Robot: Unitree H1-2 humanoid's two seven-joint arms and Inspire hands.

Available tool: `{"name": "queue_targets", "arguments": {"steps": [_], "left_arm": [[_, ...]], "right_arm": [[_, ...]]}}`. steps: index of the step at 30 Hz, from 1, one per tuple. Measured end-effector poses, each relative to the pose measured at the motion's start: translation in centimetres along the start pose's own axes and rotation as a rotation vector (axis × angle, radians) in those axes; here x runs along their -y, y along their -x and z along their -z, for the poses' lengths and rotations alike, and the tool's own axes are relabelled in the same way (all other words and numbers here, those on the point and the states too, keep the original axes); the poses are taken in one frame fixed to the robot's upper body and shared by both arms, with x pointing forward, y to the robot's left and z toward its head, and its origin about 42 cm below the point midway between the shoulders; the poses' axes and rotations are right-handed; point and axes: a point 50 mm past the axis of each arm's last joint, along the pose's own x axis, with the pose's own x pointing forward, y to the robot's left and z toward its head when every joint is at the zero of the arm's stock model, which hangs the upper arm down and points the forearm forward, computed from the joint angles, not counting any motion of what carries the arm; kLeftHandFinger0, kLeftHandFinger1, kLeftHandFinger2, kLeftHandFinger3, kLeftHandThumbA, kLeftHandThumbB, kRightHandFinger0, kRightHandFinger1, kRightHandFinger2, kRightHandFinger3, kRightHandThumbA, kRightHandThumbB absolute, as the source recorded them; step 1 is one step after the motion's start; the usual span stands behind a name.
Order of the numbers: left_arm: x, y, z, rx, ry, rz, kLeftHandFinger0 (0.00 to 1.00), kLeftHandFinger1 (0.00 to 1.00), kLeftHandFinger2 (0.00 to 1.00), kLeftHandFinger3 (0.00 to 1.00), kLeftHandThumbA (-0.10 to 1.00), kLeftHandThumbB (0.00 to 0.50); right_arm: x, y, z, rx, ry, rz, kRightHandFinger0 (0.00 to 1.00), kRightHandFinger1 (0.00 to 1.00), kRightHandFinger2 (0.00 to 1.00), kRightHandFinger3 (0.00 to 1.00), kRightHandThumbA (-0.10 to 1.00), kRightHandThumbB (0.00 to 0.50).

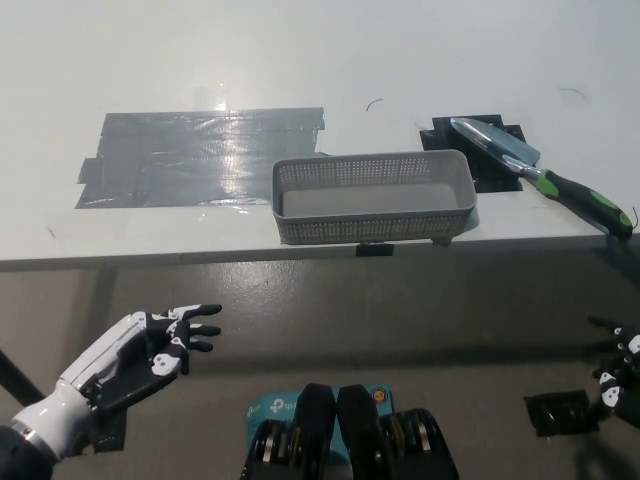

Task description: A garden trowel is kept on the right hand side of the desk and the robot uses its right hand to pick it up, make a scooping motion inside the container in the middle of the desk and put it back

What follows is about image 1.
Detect black tape patch on desk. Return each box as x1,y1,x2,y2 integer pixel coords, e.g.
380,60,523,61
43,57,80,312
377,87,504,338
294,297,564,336
418,114,526,194

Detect grey perforated plastic basket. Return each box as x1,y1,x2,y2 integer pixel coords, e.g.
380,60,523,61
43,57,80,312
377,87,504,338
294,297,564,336
272,149,479,246

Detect garden trowel green black handle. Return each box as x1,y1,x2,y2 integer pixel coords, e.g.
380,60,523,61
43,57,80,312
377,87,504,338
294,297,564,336
449,117,634,240

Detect teal tp-link box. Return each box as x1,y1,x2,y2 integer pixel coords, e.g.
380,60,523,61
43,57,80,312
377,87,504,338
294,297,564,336
246,384,396,464

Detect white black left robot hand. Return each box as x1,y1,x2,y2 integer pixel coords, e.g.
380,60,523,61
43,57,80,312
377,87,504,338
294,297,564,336
55,303,223,412

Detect black robot body blocks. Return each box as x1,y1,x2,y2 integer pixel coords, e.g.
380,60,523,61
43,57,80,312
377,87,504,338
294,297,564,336
241,382,461,480

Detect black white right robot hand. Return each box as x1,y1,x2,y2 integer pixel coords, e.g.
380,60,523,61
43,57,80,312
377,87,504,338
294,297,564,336
585,315,640,429

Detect small black tape piece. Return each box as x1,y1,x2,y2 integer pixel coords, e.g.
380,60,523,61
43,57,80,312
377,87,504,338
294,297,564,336
356,242,395,259

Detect black floor tape patch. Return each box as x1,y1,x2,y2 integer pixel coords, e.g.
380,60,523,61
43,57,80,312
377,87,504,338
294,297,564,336
523,389,601,437
74,413,126,454

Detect large grey duct tape patch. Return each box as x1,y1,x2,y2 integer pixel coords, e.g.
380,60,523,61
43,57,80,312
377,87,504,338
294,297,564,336
74,105,332,209

